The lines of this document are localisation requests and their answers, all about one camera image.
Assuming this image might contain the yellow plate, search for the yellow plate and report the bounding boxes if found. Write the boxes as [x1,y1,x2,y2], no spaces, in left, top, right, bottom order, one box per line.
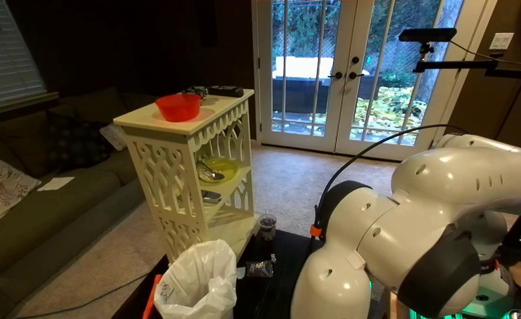
[197,160,238,185]

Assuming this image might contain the spoon with food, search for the spoon with food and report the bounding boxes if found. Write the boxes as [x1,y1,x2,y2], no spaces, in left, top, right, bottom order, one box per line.
[199,162,225,181]

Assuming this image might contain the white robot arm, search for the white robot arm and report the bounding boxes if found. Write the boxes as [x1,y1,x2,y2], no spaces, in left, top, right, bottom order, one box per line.
[291,135,521,319]

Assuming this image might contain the white lined trash bin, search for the white lined trash bin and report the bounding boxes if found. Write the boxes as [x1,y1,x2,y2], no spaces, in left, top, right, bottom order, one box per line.
[154,240,238,319]

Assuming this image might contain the crumpled wrapper on table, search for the crumpled wrapper on table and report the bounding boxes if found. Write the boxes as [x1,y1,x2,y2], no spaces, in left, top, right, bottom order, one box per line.
[247,255,277,279]

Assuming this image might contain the black coffee table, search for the black coffee table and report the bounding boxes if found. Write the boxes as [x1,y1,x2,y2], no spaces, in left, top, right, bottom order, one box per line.
[110,229,333,319]

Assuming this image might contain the red plastic bowl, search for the red plastic bowl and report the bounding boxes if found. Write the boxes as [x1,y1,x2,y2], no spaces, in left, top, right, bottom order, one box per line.
[156,94,200,123]

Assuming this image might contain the black remote on shelf top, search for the black remote on shelf top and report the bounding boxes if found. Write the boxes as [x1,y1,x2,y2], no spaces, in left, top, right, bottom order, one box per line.
[208,85,245,98]

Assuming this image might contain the small dark object pair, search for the small dark object pair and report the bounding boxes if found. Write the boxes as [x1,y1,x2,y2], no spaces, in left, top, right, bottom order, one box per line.
[185,85,209,100]

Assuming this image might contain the glass french doors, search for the glass french doors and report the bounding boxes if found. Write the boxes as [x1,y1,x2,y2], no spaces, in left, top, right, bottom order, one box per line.
[252,0,496,160]

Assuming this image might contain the white lattice shelf unit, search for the white lattice shelf unit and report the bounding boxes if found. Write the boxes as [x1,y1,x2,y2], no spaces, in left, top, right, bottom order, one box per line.
[114,89,259,261]

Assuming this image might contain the grey remote control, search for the grey remote control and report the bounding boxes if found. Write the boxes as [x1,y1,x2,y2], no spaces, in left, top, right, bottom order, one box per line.
[200,190,222,204]

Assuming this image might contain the window blinds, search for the window blinds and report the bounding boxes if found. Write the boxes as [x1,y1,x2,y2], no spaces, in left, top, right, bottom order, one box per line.
[0,0,48,108]

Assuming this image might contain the paper on couch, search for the paper on couch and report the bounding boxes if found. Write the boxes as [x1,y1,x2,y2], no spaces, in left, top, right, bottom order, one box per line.
[37,177,75,192]

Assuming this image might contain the black camera on boom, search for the black camera on boom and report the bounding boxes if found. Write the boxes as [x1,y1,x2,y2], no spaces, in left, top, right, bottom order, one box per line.
[399,29,457,43]

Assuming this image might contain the grey fabric couch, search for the grey fabric couch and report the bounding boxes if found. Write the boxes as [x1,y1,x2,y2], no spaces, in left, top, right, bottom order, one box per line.
[0,87,153,319]

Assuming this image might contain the patterned throw pillow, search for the patterned throw pillow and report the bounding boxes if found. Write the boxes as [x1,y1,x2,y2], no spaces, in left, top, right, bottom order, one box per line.
[46,112,110,172]

